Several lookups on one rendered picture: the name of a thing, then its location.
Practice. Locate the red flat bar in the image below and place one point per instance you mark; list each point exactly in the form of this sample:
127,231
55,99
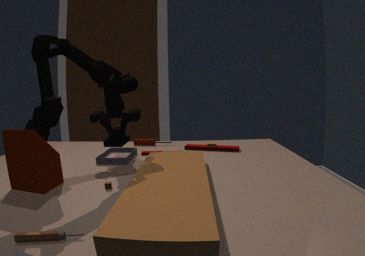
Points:
212,147

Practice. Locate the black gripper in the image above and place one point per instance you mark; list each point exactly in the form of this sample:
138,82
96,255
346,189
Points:
114,110

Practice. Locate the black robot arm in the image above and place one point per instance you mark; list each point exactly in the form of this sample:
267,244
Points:
48,114

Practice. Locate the tan wooden floor panel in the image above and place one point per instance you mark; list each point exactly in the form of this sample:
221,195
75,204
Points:
165,210

